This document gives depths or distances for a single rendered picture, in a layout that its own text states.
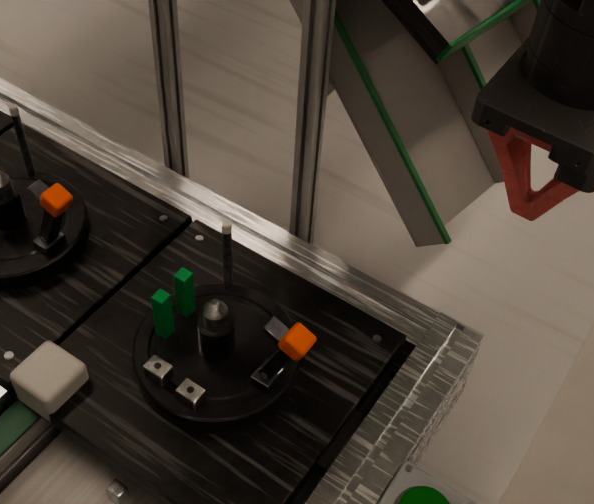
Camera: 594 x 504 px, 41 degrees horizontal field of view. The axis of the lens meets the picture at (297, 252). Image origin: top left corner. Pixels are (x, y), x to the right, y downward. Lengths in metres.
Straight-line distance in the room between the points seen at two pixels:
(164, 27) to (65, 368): 0.33
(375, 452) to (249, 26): 0.76
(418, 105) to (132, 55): 0.54
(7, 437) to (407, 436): 0.33
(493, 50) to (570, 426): 0.40
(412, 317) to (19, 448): 0.36
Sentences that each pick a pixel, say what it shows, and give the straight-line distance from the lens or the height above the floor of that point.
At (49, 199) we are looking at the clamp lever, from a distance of 0.69.
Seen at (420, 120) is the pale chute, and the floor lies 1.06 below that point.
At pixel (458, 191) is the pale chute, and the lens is 0.81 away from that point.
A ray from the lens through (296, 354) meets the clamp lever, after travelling 0.59.
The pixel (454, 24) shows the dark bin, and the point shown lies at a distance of 0.67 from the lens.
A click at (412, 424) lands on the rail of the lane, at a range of 0.69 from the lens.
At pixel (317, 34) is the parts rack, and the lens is 0.67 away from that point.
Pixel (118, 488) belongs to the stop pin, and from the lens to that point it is 0.68.
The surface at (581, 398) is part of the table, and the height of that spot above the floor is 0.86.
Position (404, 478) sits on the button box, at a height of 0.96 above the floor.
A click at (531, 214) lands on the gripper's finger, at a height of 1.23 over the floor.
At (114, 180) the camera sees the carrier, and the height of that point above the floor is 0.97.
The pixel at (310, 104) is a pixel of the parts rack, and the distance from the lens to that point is 0.72.
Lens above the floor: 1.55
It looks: 49 degrees down
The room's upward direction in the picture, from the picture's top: 4 degrees clockwise
